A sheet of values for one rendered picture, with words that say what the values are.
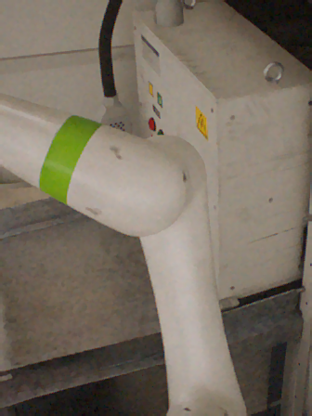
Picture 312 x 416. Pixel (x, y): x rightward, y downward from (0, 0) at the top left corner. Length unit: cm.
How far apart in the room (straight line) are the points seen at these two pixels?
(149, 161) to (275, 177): 53
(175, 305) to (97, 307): 56
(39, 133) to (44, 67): 97
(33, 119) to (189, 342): 42
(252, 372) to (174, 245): 68
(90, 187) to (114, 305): 77
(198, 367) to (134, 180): 36
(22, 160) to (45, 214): 97
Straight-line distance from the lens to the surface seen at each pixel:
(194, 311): 113
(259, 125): 135
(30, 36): 191
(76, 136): 95
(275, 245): 153
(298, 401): 182
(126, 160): 93
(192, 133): 145
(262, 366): 172
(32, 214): 193
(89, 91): 197
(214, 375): 116
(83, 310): 167
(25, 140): 97
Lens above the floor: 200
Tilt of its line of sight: 36 degrees down
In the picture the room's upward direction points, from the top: 4 degrees counter-clockwise
